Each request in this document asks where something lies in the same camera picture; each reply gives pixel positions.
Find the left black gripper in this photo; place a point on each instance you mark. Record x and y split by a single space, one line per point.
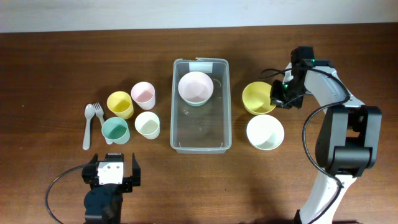
135 178

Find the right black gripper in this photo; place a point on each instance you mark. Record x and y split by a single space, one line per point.
277 99

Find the green plastic cup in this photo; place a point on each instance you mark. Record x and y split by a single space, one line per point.
116 130

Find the yellow plastic bowl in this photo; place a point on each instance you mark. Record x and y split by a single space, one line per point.
256 98

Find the white plastic bowl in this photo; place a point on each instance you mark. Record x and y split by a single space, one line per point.
265 132

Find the white plastic cup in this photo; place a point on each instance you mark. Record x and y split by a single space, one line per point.
148 124

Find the yellow plastic cup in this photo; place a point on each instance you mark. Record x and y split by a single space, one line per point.
120 103

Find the pink plastic bowl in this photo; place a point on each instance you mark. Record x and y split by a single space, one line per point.
195 86

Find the green plastic bowl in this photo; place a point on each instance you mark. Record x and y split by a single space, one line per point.
191 103

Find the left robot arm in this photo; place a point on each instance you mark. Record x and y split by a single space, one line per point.
103 203

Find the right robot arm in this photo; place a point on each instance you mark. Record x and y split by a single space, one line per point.
348 140

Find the clear plastic storage container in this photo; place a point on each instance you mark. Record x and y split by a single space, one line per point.
204 129

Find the grey plastic fork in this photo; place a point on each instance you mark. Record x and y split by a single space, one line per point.
99 112

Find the grey plastic spoon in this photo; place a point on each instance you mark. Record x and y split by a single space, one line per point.
89 114

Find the pink plastic cup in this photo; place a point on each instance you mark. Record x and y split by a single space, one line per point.
143 93

